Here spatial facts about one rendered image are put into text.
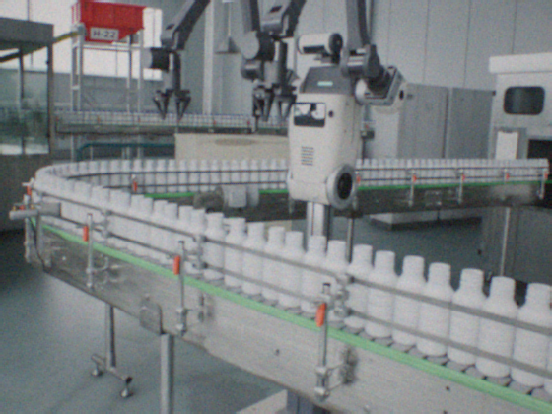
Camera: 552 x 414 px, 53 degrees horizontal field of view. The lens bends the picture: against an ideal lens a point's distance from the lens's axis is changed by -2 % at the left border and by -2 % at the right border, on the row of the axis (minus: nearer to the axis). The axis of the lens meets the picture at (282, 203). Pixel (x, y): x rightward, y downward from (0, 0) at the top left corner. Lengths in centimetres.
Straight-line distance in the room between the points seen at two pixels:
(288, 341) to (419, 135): 639
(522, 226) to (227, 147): 277
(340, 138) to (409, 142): 553
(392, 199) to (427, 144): 397
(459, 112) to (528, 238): 330
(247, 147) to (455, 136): 337
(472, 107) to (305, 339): 713
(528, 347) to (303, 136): 120
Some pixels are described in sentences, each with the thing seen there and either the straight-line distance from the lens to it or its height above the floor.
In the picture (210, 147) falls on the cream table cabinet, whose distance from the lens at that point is 546.
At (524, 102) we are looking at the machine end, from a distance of 510.
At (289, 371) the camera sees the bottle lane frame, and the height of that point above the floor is 87.
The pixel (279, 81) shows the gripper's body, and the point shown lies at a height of 151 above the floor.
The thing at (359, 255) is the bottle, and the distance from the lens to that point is 115.
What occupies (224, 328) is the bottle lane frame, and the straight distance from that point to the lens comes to 142.
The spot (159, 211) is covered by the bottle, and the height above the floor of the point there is 114.
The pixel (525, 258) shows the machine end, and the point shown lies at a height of 32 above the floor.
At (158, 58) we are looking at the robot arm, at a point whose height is 157.
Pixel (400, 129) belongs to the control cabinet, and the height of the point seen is 129.
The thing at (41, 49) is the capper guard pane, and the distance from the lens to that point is 667.
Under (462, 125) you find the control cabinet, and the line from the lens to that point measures 807.
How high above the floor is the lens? 142
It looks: 9 degrees down
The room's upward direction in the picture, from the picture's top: 2 degrees clockwise
